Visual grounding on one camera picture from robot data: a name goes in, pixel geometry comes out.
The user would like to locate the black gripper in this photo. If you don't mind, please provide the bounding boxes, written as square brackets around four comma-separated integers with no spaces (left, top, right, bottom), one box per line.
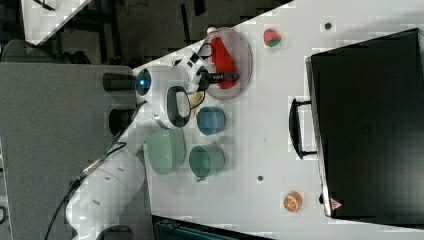
[196,67,240,91]

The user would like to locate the red plush ketchup bottle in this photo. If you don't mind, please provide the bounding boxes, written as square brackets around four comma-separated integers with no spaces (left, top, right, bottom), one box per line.
[207,27,238,74]

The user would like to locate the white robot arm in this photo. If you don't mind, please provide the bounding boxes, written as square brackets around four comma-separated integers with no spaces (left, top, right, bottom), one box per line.
[65,52,239,240]

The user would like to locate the plush strawberry near plate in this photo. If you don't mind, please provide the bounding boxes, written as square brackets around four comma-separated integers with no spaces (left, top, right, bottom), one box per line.
[263,29,281,47]

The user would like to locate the yellow plush banana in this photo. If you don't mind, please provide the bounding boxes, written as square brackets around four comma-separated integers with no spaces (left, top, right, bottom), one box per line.
[189,92,205,110]

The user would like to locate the blue cup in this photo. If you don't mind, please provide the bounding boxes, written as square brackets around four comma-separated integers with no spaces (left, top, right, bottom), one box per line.
[196,107,226,136]

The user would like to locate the green colander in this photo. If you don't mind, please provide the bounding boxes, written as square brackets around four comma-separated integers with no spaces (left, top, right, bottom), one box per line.
[145,129,186,176]

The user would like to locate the black cylinder on stand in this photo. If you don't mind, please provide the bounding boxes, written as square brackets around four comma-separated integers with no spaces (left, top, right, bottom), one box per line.
[102,73,136,92]

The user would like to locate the plush orange slice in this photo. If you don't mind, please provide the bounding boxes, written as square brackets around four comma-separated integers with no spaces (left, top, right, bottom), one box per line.
[283,191,303,213]

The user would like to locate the black toy oven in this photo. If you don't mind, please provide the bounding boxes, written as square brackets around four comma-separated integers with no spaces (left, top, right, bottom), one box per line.
[289,28,424,229]

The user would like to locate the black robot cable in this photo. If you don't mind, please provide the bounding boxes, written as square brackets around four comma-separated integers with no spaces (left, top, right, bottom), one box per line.
[43,42,216,240]

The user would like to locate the green mug with handle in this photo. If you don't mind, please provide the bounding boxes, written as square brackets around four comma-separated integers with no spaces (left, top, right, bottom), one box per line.
[189,144,225,182]

